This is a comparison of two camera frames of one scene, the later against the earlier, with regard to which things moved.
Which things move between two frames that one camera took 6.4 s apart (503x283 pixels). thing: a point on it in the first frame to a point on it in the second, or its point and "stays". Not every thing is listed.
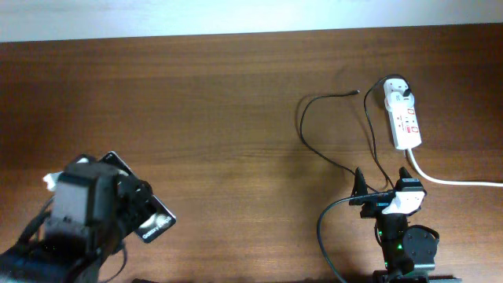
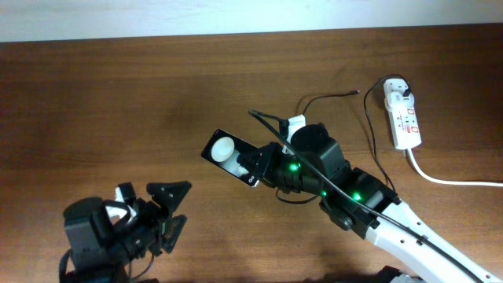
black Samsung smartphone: x=162 y=219 to x=233 y=156
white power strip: x=405 y=126 stays
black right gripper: x=374 y=203 to x=266 y=171
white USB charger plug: x=397 y=100 stays
